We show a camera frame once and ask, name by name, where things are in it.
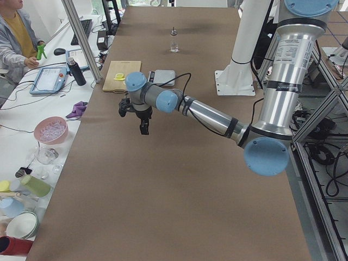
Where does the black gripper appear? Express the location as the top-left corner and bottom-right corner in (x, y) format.
(133, 104), (152, 135)

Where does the clear glass sauce bottle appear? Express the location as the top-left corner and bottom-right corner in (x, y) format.
(170, 27), (179, 53)

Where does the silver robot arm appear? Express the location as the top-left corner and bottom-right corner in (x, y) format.
(119, 1), (338, 176)

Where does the silver digital kitchen scale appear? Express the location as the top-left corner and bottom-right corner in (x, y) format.
(147, 70), (176, 86)

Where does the green cup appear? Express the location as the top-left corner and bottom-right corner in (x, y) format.
(20, 175), (51, 197)

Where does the yellow cup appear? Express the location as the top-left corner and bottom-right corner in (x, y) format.
(0, 180), (10, 192)

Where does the light blue cup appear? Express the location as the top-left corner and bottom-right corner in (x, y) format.
(1, 197), (24, 218)

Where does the red cup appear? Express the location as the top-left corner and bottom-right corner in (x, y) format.
(1, 236), (33, 257)

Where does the lemon slice toy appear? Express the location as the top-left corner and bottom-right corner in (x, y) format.
(114, 72), (125, 81)

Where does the bamboo cutting board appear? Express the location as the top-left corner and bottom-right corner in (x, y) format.
(102, 61), (141, 94)

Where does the purple cloth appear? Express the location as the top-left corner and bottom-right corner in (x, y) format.
(66, 101), (88, 119)

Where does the black water bottle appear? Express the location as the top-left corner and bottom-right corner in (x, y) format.
(67, 57), (86, 86)

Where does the pink bowl with ice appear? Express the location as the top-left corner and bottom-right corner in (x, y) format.
(34, 116), (69, 145)

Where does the blue teach pendant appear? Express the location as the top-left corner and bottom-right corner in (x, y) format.
(66, 49), (89, 70)
(29, 67), (67, 95)

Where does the wine glass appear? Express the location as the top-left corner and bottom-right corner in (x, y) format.
(35, 147), (59, 165)

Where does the black computer mouse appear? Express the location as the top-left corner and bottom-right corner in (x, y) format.
(53, 48), (66, 56)

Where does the black keyboard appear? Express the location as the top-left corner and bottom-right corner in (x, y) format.
(70, 18), (94, 46)

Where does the green handheld tool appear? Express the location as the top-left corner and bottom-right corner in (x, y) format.
(36, 44), (47, 60)

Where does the person in grey jacket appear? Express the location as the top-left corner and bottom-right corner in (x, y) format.
(1, 0), (45, 84)

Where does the white ceramic bowl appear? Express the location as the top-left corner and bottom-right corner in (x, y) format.
(6, 212), (39, 239)

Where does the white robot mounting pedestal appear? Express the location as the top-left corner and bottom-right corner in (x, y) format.
(215, 0), (272, 96)

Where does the aluminium frame post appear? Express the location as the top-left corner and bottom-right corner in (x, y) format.
(61, 0), (102, 83)

